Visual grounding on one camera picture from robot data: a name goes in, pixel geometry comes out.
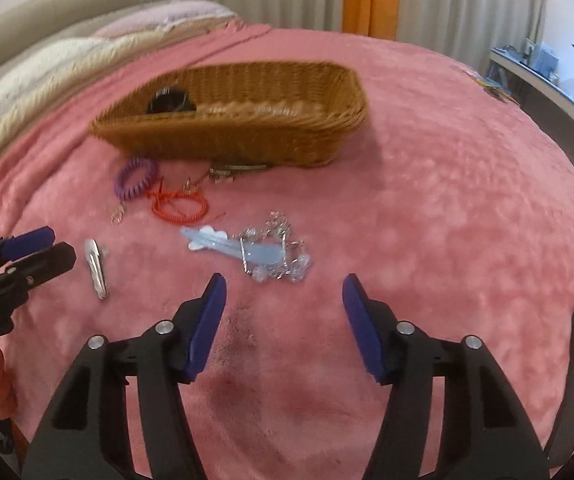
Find silver snap hair clip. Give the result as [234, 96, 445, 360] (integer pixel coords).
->
[83, 238, 110, 301]

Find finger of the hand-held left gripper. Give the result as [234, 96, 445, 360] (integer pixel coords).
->
[0, 242, 78, 313]
[0, 227, 56, 267]

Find purple spiral hair tie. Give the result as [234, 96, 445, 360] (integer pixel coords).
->
[114, 158, 160, 200]

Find pink blanket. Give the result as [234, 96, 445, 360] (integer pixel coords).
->
[0, 22, 574, 480]

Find small colourful item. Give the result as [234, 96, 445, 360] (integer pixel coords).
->
[467, 67, 514, 104]

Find brown wicker basket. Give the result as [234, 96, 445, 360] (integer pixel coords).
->
[88, 61, 369, 167]

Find black hair tie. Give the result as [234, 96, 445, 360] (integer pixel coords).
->
[148, 87, 198, 116]

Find small box on desk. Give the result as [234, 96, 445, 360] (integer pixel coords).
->
[524, 38, 561, 81]

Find clear crystal bracelet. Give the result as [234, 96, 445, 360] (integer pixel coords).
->
[237, 210, 315, 284]

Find cream pillow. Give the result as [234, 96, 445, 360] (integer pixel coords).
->
[0, 34, 170, 186]

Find grey desk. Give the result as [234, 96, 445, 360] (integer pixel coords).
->
[489, 47, 574, 196]

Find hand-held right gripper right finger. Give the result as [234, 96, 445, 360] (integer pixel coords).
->
[342, 273, 552, 480]

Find light blue hair clip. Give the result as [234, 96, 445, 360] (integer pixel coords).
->
[179, 225, 288, 266]

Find metal barrette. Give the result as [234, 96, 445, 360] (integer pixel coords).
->
[209, 161, 272, 183]

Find beige headboard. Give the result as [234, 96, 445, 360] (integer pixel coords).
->
[0, 0, 170, 96]

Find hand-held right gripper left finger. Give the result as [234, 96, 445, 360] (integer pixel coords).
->
[21, 272, 228, 480]

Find red spiral hair tie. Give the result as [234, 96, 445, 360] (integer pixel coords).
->
[149, 187, 211, 222]

